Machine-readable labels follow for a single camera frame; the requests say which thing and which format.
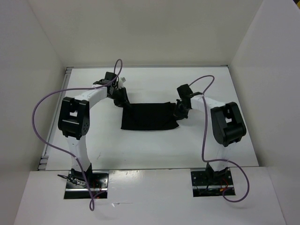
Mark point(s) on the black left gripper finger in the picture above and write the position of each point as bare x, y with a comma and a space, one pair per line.
118, 102
124, 99

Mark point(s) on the black skirt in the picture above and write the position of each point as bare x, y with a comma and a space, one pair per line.
149, 117

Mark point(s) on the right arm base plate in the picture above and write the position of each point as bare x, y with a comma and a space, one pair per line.
204, 186

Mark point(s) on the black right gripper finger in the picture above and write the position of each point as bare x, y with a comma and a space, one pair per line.
178, 111
184, 113

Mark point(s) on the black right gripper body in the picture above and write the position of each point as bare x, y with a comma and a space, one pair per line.
186, 108

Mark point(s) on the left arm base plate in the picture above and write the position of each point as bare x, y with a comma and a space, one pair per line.
77, 189

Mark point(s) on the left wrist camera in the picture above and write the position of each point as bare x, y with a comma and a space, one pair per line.
121, 82

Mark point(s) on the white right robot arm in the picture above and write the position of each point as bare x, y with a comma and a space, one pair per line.
227, 124

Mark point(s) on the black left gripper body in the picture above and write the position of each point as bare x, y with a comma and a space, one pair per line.
117, 93

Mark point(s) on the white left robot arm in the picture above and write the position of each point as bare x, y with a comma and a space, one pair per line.
74, 119

